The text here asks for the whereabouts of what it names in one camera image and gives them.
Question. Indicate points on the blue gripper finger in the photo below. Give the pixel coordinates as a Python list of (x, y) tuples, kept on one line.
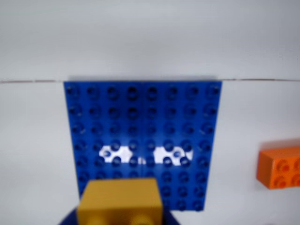
[(70, 219), (168, 220)]

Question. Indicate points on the yellow 2x2 toy block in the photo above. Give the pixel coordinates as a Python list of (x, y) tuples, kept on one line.
[(119, 201)]

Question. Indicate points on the orange 2x4 toy block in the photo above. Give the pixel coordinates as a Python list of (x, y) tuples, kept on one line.
[(281, 168)]

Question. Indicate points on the blue 8x8 stud plate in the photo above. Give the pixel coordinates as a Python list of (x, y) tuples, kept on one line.
[(145, 112)]

